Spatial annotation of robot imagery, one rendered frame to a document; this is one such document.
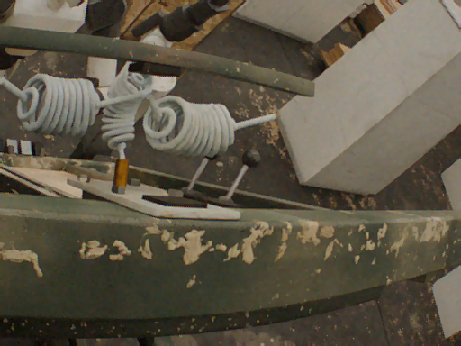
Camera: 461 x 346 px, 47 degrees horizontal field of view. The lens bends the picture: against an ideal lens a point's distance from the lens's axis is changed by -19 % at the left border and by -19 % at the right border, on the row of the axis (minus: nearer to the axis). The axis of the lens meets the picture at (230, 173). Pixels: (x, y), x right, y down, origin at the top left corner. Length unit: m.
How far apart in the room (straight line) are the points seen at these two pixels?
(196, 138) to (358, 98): 3.19
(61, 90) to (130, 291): 0.21
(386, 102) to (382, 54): 0.33
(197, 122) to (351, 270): 0.26
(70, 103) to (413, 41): 3.22
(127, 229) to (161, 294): 0.07
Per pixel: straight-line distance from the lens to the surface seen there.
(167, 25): 1.52
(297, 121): 4.21
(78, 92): 0.62
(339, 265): 0.75
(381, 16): 6.87
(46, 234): 0.49
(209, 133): 0.74
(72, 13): 1.61
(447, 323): 5.00
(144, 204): 0.57
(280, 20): 5.18
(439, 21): 3.65
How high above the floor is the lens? 2.26
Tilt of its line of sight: 37 degrees down
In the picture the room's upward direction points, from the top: 50 degrees clockwise
